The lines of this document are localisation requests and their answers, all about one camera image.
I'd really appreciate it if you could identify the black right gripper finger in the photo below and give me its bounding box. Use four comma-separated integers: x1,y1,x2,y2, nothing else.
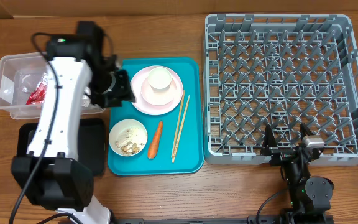
300,123,314,137
262,124,277,149

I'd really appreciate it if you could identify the red snack wrapper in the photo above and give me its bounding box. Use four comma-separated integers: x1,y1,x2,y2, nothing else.
26,73,48,105

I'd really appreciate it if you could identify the orange carrot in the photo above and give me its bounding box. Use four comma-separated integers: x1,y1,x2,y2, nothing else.
147,121,163,159

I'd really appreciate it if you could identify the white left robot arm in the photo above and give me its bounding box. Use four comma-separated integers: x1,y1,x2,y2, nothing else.
11,21,135,223

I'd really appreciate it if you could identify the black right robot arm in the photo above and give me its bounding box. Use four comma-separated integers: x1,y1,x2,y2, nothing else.
255,123,334,224

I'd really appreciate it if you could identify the grey dishwasher rack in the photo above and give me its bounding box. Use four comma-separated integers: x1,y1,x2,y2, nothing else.
203,14,358,166

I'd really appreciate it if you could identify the pink shallow bowl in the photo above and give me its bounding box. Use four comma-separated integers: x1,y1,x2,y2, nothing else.
141,78,176,106

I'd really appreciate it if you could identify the pink plate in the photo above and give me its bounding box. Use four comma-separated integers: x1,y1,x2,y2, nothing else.
131,65,183,116

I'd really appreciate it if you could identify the white cup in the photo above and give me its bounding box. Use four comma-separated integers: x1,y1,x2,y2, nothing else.
147,67,172,91

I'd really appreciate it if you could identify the white bowl with food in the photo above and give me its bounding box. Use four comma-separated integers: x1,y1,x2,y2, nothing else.
109,119,148,157

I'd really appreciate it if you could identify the black tray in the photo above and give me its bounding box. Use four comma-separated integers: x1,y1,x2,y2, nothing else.
17,118,106,176

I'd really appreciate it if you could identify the teal plastic tray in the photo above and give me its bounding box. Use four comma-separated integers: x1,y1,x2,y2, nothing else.
108,57,204,176

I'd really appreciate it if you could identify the wooden chopstick right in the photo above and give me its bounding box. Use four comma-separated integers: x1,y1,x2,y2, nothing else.
172,95,190,163

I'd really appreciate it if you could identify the clear plastic bin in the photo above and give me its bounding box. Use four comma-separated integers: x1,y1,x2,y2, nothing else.
0,53,103,119

